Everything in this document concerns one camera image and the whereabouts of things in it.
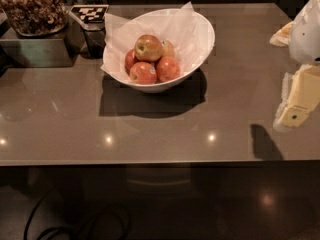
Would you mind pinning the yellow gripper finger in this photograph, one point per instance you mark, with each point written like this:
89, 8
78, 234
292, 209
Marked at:
282, 36
300, 96

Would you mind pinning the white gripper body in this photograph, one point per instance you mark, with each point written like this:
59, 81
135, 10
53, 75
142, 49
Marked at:
306, 34

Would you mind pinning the yellow-red apple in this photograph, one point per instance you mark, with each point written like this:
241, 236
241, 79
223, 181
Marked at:
148, 48

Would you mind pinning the white bowl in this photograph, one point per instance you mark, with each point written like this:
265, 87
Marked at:
157, 50

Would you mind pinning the back yellow apple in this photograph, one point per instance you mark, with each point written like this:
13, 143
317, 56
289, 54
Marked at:
168, 48

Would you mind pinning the front right red apple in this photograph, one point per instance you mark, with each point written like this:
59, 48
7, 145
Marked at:
167, 69

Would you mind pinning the red apple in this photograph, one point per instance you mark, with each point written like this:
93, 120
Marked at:
143, 73
167, 69
130, 60

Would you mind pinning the front left red apple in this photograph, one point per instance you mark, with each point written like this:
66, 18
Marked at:
143, 73

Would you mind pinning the white paper liner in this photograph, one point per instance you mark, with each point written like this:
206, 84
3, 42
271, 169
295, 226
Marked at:
190, 32

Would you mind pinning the dark cup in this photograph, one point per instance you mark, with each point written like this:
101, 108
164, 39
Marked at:
95, 39

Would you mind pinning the black white marker tag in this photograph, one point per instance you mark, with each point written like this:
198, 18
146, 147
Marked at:
89, 13

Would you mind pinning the metal box stand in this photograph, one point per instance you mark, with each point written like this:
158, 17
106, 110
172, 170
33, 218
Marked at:
57, 50

